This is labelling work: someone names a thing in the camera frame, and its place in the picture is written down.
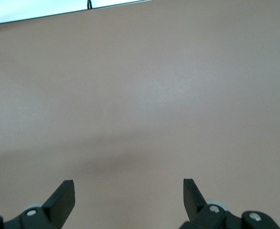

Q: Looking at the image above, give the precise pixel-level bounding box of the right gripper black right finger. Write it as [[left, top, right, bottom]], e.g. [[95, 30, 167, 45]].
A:
[[180, 178, 241, 229]]

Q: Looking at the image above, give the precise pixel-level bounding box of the brown table cover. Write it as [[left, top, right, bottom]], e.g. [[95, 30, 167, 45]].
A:
[[0, 0, 280, 229]]

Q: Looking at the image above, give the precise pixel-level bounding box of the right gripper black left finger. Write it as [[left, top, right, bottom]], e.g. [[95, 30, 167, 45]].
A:
[[12, 180, 76, 229]]

